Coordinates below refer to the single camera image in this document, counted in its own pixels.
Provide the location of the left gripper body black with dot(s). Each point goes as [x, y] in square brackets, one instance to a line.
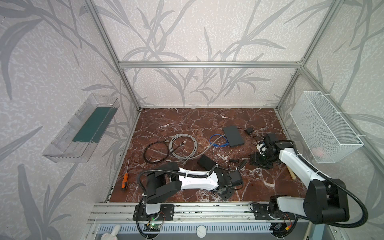
[226, 191]

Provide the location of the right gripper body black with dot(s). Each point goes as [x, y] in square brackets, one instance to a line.
[259, 160]

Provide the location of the black power adapter with cord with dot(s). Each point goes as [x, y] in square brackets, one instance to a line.
[242, 163]

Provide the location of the black ribbed network switch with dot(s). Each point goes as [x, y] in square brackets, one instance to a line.
[206, 163]

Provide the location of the small black power adapter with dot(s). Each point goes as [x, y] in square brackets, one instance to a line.
[250, 132]

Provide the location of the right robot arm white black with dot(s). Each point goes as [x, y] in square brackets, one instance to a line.
[326, 199]

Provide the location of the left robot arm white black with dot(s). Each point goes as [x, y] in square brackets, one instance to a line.
[159, 184]

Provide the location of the round white gauge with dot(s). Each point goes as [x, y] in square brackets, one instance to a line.
[201, 231]

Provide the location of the green lit circuit board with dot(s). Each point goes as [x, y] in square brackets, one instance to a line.
[152, 227]

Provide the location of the grey blue panel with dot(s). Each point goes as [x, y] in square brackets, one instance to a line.
[314, 232]

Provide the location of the white plush toy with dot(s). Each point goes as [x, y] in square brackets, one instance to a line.
[113, 234]

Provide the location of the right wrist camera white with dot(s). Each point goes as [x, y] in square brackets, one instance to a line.
[261, 147]

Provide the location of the wooden handled tool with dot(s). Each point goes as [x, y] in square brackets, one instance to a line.
[292, 174]

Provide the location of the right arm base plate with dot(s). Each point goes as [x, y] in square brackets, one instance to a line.
[265, 212]

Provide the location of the white wire mesh basket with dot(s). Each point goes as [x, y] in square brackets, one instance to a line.
[322, 125]

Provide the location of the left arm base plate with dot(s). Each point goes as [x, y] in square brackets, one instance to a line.
[155, 212]

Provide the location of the right circuit board with wires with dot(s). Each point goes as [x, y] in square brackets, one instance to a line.
[280, 229]

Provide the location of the orange handled screwdriver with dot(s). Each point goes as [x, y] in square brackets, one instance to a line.
[125, 178]

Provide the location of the clear plastic wall bin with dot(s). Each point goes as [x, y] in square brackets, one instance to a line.
[79, 138]

